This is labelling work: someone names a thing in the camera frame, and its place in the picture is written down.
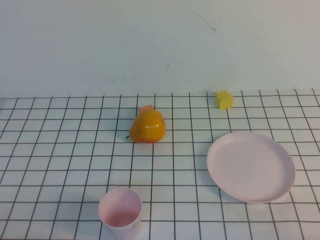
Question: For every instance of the pink plastic plate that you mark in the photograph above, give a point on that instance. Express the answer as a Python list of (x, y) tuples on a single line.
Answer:
[(250, 167)]

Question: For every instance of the small orange block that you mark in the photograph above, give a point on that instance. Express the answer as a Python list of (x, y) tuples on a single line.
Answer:
[(145, 108)]

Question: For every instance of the pink plastic cup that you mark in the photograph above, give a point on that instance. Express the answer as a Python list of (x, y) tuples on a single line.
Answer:
[(120, 217)]

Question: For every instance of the orange toy pear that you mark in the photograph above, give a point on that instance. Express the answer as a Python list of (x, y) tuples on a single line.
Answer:
[(147, 127)]

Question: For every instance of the yellow foam block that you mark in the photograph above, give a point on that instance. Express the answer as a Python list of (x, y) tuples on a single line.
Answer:
[(224, 100)]

